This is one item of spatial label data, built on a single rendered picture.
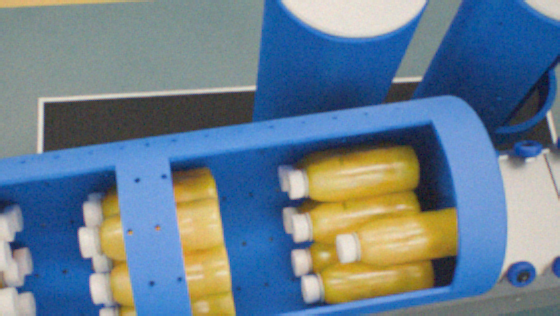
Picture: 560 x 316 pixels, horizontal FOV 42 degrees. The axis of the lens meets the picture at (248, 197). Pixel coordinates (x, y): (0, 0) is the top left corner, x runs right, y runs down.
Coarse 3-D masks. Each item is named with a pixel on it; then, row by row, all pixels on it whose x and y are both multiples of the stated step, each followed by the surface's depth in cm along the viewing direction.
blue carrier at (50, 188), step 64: (256, 128) 96; (320, 128) 94; (384, 128) 94; (448, 128) 93; (0, 192) 107; (64, 192) 109; (128, 192) 87; (256, 192) 114; (448, 192) 106; (64, 256) 112; (128, 256) 86; (256, 256) 114
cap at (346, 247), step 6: (342, 234) 100; (348, 234) 100; (342, 240) 99; (348, 240) 99; (342, 246) 98; (348, 246) 98; (354, 246) 98; (342, 252) 98; (348, 252) 98; (354, 252) 98; (342, 258) 99; (348, 258) 99; (354, 258) 99
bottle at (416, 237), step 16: (448, 208) 101; (368, 224) 100; (384, 224) 99; (400, 224) 98; (416, 224) 98; (432, 224) 98; (448, 224) 99; (368, 240) 98; (384, 240) 97; (400, 240) 97; (416, 240) 98; (432, 240) 98; (448, 240) 98; (368, 256) 98; (384, 256) 98; (400, 256) 98; (416, 256) 99; (432, 256) 99; (448, 256) 101
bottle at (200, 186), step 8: (192, 176) 101; (200, 176) 101; (208, 176) 100; (176, 184) 100; (184, 184) 99; (192, 184) 99; (200, 184) 99; (208, 184) 99; (112, 192) 100; (176, 192) 99; (184, 192) 99; (192, 192) 99; (200, 192) 99; (208, 192) 99; (216, 192) 99; (104, 200) 99; (112, 200) 99; (176, 200) 99; (184, 200) 99; (104, 208) 99; (112, 208) 98; (104, 216) 99
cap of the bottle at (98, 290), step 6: (96, 276) 96; (102, 276) 96; (96, 282) 95; (102, 282) 95; (96, 288) 95; (102, 288) 95; (96, 294) 95; (102, 294) 95; (96, 300) 96; (102, 300) 96; (108, 300) 97
